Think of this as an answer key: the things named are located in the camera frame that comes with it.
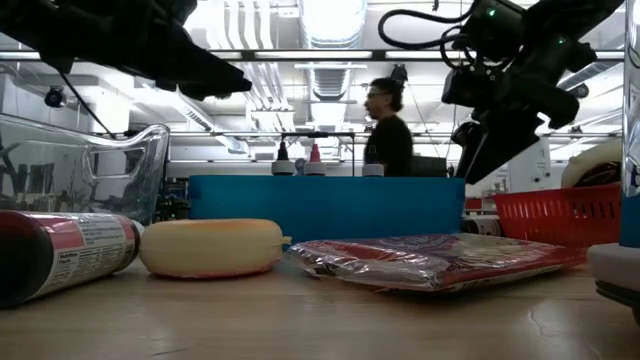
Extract black monitor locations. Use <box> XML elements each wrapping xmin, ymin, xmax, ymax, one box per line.
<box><xmin>412</xmin><ymin>154</ymin><xmax>449</xmax><ymax>179</ymax></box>

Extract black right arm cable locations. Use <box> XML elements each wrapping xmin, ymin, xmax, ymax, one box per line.
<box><xmin>377</xmin><ymin>7</ymin><xmax>481</xmax><ymax>69</ymax></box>

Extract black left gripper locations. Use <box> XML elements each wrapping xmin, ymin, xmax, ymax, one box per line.
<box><xmin>39</xmin><ymin>0</ymin><xmax>254</xmax><ymax>101</ymax></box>

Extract bottles in blue bin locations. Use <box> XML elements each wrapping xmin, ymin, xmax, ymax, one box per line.
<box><xmin>279</xmin><ymin>131</ymin><xmax>357</xmax><ymax>177</ymax></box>

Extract red plastic basket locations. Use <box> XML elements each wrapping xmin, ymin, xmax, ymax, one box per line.
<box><xmin>492</xmin><ymin>182</ymin><xmax>624</xmax><ymax>250</ymax></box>

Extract large red pink-capped bottle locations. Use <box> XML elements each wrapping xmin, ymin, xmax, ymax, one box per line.
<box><xmin>0</xmin><ymin>209</ymin><xmax>146</xmax><ymax>309</ymax></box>

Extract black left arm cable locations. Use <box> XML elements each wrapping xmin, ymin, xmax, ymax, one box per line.
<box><xmin>57</xmin><ymin>69</ymin><xmax>117</xmax><ymax>140</ymax></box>

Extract small pink-capped dropper bottle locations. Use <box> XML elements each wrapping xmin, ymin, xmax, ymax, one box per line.
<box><xmin>303</xmin><ymin>143</ymin><xmax>328</xmax><ymax>177</ymax></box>

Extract teal plastic bin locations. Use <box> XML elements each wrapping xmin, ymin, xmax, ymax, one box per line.
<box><xmin>188</xmin><ymin>174</ymin><xmax>466</xmax><ymax>246</ymax></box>

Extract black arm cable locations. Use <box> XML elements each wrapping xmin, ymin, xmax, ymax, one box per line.
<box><xmin>377</xmin><ymin>7</ymin><xmax>481</xmax><ymax>69</ymax></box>
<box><xmin>57</xmin><ymin>69</ymin><xmax>117</xmax><ymax>140</ymax></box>

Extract person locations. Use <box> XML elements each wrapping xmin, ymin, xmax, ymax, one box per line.
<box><xmin>363</xmin><ymin>76</ymin><xmax>415</xmax><ymax>177</ymax></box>

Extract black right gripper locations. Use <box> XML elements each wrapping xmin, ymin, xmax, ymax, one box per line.
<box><xmin>442</xmin><ymin>63</ymin><xmax>581</xmax><ymax>185</ymax></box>

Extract red foil snack packet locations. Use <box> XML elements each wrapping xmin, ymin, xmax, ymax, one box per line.
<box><xmin>285</xmin><ymin>233</ymin><xmax>590</xmax><ymax>293</ymax></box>

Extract white pillar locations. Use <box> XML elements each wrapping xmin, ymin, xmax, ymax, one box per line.
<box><xmin>506</xmin><ymin>137</ymin><xmax>553</xmax><ymax>194</ymax></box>

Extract black overhead rig beam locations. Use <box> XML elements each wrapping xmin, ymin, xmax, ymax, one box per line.
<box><xmin>209</xmin><ymin>48</ymin><xmax>626</xmax><ymax>63</ymax></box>

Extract clear plastic bin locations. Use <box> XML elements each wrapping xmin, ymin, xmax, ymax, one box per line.
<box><xmin>0</xmin><ymin>112</ymin><xmax>171</xmax><ymax>226</ymax></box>

